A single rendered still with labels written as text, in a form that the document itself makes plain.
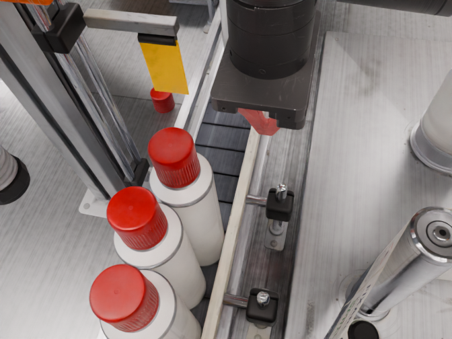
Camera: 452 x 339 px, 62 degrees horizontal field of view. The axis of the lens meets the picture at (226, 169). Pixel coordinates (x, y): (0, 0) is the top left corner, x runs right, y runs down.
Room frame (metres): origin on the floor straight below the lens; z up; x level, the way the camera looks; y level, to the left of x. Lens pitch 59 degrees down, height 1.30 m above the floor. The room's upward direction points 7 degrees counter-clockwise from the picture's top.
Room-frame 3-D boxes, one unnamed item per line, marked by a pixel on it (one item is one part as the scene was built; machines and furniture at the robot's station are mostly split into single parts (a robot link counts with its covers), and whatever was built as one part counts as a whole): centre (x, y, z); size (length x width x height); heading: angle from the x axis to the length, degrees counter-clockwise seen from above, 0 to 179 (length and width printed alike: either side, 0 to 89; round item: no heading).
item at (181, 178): (0.16, 0.04, 0.98); 0.05 x 0.05 x 0.20
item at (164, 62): (0.22, 0.04, 1.09); 0.03 x 0.01 x 0.06; 71
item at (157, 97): (0.42, 0.09, 0.85); 0.03 x 0.03 x 0.03
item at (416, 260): (0.08, -0.13, 0.97); 0.05 x 0.05 x 0.19
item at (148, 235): (0.11, 0.06, 0.98); 0.05 x 0.05 x 0.20
